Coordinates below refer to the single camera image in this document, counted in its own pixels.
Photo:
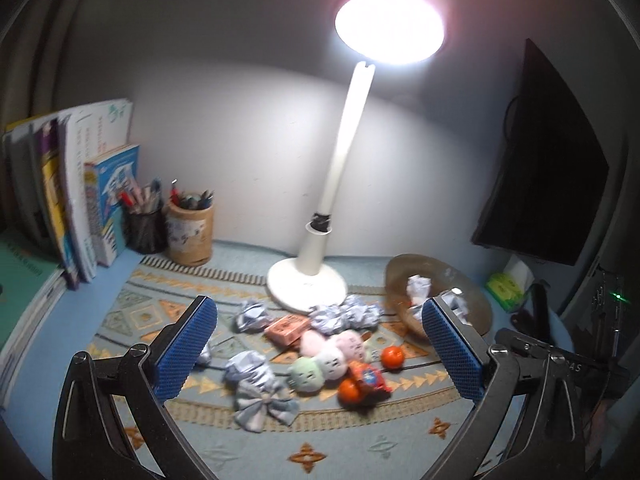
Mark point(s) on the ribbed amber glass bowl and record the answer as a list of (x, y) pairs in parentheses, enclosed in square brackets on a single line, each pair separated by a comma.
[(440, 266)]

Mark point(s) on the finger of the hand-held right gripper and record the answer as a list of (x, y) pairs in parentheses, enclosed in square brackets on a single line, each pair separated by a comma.
[(522, 342)]

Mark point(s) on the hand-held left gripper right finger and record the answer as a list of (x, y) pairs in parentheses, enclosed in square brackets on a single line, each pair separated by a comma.
[(452, 355)]

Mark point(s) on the patterned table mat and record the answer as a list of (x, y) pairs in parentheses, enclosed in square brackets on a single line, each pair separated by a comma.
[(310, 435)]

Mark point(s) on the grey folder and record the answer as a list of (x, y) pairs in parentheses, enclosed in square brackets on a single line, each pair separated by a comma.
[(22, 185)]

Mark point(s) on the dark device with green light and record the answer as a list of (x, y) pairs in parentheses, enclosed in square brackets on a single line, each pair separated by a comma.
[(612, 310)]

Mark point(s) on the large white paper ball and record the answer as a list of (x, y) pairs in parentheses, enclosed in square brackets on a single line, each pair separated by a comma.
[(247, 367)]

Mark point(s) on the bunch of dark pens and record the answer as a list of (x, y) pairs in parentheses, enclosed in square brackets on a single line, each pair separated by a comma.
[(190, 199)]

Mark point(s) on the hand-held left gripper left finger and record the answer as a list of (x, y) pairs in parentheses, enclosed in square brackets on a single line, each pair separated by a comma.
[(185, 350)]

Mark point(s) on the orange mandarin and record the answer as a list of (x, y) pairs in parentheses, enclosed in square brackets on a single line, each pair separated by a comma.
[(392, 357), (348, 391)]

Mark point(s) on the black monitor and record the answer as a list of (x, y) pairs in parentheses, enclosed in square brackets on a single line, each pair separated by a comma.
[(545, 170)]

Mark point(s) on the grey checked fabric bow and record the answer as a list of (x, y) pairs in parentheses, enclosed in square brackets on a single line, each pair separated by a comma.
[(262, 402)]

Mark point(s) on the pale pink plush ball toy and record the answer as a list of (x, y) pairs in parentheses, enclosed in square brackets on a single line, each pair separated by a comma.
[(351, 345)]

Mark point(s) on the grey curtain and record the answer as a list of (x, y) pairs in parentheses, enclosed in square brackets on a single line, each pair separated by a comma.
[(50, 60)]

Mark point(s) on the blue illustrated book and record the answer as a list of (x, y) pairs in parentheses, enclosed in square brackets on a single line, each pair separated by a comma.
[(117, 185)]

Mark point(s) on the green tissue pack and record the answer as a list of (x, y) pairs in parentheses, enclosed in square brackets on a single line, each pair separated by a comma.
[(505, 290)]

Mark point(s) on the yellow and purple book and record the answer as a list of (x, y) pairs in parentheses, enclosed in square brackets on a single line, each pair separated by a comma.
[(52, 200)]

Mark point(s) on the white printed book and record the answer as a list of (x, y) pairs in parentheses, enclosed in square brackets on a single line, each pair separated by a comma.
[(95, 130)]

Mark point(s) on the red snack packet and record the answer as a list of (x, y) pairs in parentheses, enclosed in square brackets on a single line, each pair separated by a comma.
[(367, 376)]

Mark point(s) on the bunch of coloured pens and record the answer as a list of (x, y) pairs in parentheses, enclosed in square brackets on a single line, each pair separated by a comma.
[(140, 195)]

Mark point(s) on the small orange cardboard box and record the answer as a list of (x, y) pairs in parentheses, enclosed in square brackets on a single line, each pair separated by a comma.
[(286, 330)]

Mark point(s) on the white desk lamp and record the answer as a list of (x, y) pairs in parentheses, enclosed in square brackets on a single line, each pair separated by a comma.
[(345, 160)]

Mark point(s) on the wooden pen holder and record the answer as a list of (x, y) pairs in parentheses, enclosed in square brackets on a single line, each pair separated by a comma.
[(190, 235)]

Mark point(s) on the black mesh pen holder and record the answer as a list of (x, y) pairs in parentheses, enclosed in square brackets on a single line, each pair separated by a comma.
[(146, 230)]

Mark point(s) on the small white paper ball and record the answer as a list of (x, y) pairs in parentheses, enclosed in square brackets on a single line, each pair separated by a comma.
[(204, 355)]

